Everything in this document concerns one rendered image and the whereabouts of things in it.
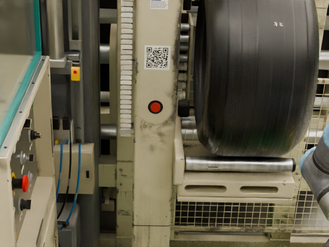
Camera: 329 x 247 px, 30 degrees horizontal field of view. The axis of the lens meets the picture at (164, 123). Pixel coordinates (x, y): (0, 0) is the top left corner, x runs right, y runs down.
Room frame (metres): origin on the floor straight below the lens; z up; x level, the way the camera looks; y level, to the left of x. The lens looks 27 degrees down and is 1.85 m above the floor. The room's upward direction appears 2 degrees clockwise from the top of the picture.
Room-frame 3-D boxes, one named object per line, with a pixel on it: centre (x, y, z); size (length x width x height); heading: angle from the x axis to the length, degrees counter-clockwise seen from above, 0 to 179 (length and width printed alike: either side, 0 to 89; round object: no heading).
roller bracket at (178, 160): (1.78, -0.04, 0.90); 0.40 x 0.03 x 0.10; 2
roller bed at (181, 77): (2.15, 0.01, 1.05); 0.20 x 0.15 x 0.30; 92
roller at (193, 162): (1.64, -0.23, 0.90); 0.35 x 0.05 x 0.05; 92
